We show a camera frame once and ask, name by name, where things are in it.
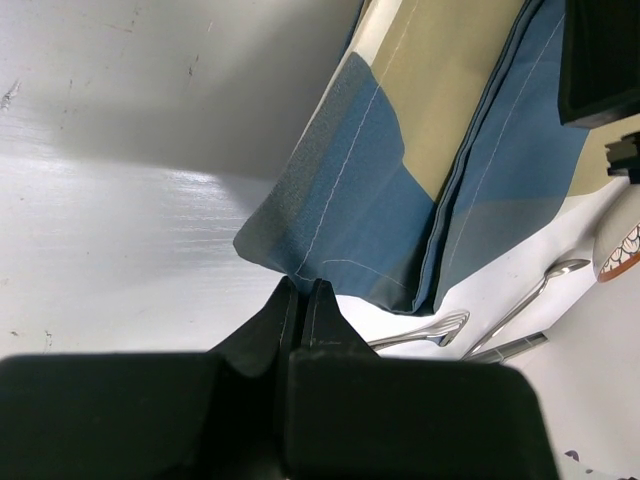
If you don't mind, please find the silver spoon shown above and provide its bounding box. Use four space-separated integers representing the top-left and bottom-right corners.
461 258 591 361

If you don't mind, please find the flower pattern plate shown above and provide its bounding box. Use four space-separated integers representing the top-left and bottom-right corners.
593 185 640 283

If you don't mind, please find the aluminium table edge rail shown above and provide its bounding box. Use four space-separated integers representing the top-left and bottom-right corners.
468 332 548 364

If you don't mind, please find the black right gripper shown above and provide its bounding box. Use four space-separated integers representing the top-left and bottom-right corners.
558 0 640 185

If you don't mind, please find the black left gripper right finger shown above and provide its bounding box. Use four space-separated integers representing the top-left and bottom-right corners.
284 281 559 479

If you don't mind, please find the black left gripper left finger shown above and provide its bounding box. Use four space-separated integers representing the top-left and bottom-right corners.
1 279 299 479

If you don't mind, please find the blue and tan placemat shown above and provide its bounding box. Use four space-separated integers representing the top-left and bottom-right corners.
234 1 608 315

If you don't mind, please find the silver fork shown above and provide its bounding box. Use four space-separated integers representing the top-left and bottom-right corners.
367 310 470 351

